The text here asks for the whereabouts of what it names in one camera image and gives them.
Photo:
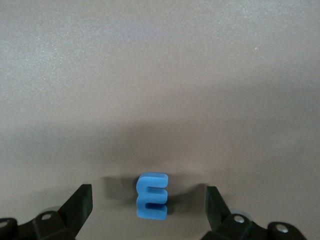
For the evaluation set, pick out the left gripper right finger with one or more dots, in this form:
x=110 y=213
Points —
x=225 y=215

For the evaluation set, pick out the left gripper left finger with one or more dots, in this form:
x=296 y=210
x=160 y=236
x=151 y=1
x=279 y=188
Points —
x=72 y=212

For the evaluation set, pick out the blue lowercase letter m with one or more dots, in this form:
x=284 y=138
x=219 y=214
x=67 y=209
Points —
x=151 y=200

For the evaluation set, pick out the brown table cover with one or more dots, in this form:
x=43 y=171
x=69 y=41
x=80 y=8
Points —
x=150 y=75

